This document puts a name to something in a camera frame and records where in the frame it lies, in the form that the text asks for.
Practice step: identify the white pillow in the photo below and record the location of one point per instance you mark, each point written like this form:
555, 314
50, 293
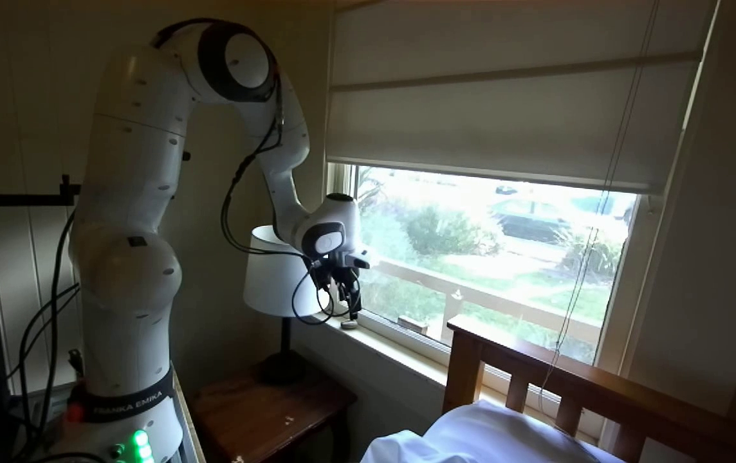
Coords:
484, 433

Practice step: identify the wooden bed headboard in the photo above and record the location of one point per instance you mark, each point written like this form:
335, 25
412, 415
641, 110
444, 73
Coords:
637, 411

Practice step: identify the window frame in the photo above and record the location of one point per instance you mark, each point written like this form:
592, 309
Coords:
551, 266

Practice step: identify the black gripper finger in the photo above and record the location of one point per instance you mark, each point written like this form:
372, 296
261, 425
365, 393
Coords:
354, 304
331, 302

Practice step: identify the white lamp shade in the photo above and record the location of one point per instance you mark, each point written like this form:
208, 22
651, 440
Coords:
277, 280

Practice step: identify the beige roller blind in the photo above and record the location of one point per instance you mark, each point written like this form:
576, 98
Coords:
565, 91

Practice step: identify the wooden nightstand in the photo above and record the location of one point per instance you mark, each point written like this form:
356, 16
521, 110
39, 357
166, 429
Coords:
248, 420

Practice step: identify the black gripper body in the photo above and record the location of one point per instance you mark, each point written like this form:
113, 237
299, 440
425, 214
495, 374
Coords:
341, 271

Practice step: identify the robot base with lights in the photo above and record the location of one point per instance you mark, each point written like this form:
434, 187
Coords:
138, 429

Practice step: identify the black lamp base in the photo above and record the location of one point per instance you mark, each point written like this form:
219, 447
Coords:
287, 367

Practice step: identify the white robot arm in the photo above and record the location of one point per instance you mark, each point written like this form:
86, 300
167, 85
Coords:
124, 264

